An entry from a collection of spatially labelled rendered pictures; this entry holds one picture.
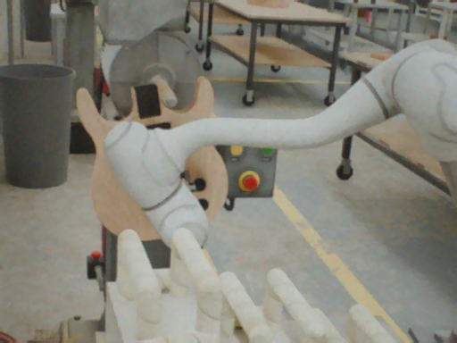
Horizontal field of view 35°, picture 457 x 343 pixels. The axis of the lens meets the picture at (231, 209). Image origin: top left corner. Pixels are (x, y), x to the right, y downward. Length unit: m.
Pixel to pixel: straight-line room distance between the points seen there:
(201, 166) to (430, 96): 0.74
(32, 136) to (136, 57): 2.78
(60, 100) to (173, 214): 3.24
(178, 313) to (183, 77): 0.98
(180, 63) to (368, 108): 0.64
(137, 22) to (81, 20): 3.82
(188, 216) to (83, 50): 4.09
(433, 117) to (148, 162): 0.54
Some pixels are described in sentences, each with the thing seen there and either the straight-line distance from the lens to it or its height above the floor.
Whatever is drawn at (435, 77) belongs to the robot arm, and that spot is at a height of 1.43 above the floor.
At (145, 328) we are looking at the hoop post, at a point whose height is 1.15.
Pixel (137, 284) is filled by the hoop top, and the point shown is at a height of 1.21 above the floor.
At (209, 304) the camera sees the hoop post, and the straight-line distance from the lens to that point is 0.95.
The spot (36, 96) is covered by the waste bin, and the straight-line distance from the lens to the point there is 4.56.
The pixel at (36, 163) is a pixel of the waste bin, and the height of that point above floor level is 0.17.
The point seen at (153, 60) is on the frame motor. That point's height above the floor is 1.31.
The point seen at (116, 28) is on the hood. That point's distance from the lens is 1.61.
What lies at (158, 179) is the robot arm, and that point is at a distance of 1.42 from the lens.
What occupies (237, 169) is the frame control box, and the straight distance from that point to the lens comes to 2.03.
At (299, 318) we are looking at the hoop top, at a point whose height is 1.12.
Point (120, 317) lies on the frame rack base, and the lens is 1.07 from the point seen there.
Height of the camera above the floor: 1.64
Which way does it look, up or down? 21 degrees down
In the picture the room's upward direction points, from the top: 5 degrees clockwise
